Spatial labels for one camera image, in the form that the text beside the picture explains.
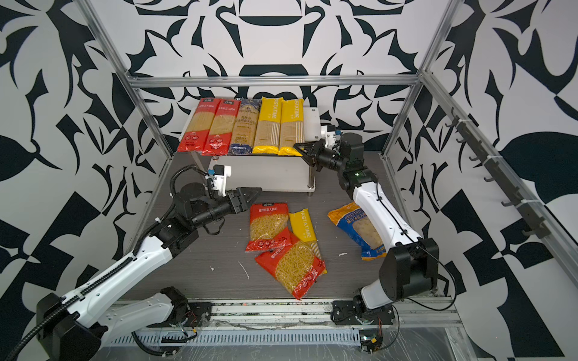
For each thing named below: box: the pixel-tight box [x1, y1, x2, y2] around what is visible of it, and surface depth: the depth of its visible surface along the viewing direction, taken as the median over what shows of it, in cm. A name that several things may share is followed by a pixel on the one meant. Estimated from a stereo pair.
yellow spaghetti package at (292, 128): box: [278, 98, 305, 157], surface depth 79 cm
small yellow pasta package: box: [289, 208, 322, 259], surface depth 95 cm
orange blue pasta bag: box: [327, 201, 387, 261], surface depth 90 cm
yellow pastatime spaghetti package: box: [252, 96, 283, 155], surface depth 80 cm
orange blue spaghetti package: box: [228, 98, 262, 155], surface depth 79 cm
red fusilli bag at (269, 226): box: [245, 203, 293, 252], surface depth 91 cm
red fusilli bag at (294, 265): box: [254, 227, 326, 301], surface depth 82 cm
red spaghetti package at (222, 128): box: [201, 98, 242, 157], surface depth 79 cm
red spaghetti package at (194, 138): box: [177, 97, 221, 155], surface depth 79 cm
